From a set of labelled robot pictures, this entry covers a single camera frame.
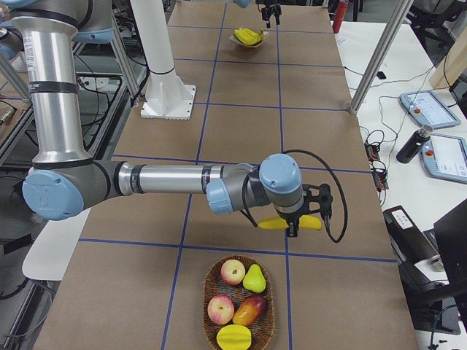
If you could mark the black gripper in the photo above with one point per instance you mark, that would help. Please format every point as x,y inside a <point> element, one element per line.
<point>290,216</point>
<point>271,9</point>

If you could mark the yellow-green banana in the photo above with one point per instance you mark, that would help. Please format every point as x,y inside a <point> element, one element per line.
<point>247,36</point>
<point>242,36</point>

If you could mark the ripe yellow banana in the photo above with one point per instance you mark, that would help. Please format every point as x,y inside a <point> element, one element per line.
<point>256,37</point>

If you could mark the grey square plate orange rim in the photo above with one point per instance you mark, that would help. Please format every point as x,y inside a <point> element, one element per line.
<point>235,40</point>

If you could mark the wooden fruit basket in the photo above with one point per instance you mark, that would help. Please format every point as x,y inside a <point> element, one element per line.
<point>263,328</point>

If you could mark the green apple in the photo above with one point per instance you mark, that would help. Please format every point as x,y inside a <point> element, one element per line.
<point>254,279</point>

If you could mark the red cylinder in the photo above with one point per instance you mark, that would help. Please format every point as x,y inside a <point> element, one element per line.
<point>340,13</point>

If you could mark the red peach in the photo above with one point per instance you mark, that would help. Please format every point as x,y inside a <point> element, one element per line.
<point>220,309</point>
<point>232,272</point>

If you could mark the red yellow mango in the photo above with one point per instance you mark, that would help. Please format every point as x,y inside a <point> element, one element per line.
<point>249,311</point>

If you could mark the yellow starfruit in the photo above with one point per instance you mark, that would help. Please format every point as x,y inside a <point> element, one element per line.
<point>234,337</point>

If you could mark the black printer device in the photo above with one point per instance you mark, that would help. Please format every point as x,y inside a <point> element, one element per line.
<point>410,243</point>

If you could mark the black water bottle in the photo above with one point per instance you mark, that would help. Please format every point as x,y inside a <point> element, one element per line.
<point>414,144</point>

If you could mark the lower teach pendant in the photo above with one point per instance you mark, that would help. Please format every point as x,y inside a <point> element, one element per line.
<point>444,157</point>

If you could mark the teach pendant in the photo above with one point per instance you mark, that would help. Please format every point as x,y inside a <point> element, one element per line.
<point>444,157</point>
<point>426,108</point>

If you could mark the black monitor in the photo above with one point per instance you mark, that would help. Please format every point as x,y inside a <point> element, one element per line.
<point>450,235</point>

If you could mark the upper teach pendant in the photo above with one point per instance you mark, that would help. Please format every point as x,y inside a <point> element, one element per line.
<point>426,108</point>

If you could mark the white table extension board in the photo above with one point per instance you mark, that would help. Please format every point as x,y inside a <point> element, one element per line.
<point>50,254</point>

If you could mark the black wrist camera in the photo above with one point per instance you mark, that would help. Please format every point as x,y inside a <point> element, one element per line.
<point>320,194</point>

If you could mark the aluminium frame post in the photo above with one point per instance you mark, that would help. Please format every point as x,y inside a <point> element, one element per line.
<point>388,35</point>

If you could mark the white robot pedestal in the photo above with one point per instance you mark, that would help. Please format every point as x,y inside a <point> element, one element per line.
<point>166,95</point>

